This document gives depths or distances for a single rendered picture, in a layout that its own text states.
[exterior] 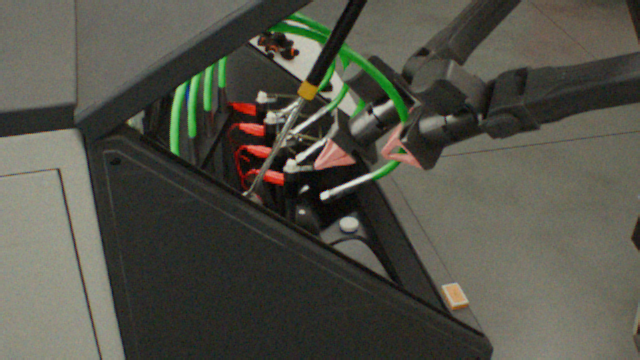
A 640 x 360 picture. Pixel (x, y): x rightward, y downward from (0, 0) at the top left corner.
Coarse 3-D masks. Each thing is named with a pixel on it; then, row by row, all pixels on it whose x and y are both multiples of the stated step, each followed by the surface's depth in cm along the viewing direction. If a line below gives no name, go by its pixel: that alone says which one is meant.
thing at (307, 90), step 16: (352, 0) 81; (352, 16) 82; (336, 32) 83; (336, 48) 84; (320, 64) 85; (304, 80) 87; (320, 80) 86; (304, 96) 87; (288, 128) 89; (272, 160) 92; (256, 176) 93
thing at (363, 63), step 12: (288, 24) 109; (300, 36) 110; (312, 36) 109; (324, 36) 109; (348, 48) 110; (360, 60) 110; (372, 72) 111; (384, 84) 112; (180, 96) 118; (396, 96) 113; (180, 108) 119; (384, 168) 121
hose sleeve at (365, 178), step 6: (366, 174) 123; (354, 180) 123; (360, 180) 123; (366, 180) 122; (372, 180) 122; (342, 186) 124; (348, 186) 124; (354, 186) 123; (360, 186) 123; (330, 192) 125; (336, 192) 125; (342, 192) 124; (348, 192) 124; (336, 198) 125
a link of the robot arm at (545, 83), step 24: (504, 72) 102; (528, 72) 99; (552, 72) 96; (576, 72) 93; (600, 72) 91; (624, 72) 88; (504, 96) 99; (528, 96) 96; (552, 96) 94; (576, 96) 93; (600, 96) 92; (624, 96) 90; (528, 120) 99; (552, 120) 97
